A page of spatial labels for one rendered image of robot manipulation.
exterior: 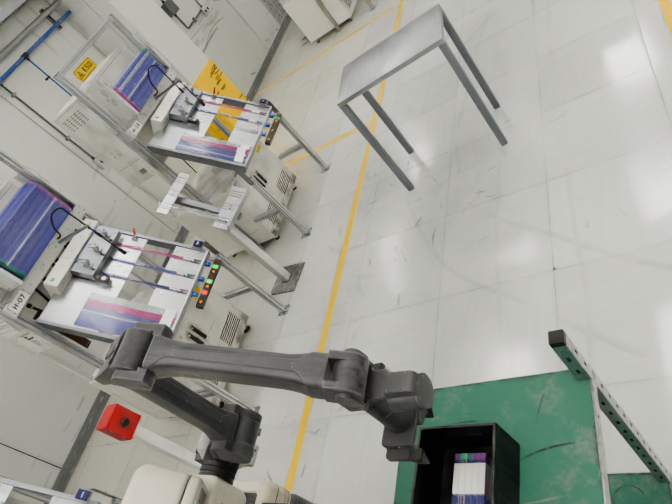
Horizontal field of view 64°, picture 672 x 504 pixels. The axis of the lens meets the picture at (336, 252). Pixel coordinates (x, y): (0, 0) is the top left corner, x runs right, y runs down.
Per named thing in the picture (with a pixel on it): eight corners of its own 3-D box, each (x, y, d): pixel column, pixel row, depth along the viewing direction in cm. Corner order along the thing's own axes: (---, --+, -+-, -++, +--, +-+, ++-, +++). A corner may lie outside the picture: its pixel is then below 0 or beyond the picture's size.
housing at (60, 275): (104, 235, 330) (98, 220, 319) (64, 300, 300) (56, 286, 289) (91, 232, 331) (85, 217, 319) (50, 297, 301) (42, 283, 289)
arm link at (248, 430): (222, 424, 127) (215, 447, 124) (225, 411, 119) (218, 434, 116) (259, 434, 128) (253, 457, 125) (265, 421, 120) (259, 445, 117)
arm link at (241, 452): (96, 328, 100) (71, 377, 94) (144, 318, 93) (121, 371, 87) (243, 421, 128) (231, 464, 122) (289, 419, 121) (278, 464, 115)
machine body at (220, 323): (255, 320, 381) (189, 271, 348) (224, 414, 338) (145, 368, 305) (198, 337, 418) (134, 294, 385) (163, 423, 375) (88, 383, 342)
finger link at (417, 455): (445, 435, 99) (418, 414, 93) (441, 475, 94) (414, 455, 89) (413, 437, 102) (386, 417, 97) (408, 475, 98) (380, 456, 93)
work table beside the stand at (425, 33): (508, 143, 324) (442, 37, 280) (408, 191, 358) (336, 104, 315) (499, 103, 354) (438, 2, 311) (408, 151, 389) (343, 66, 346)
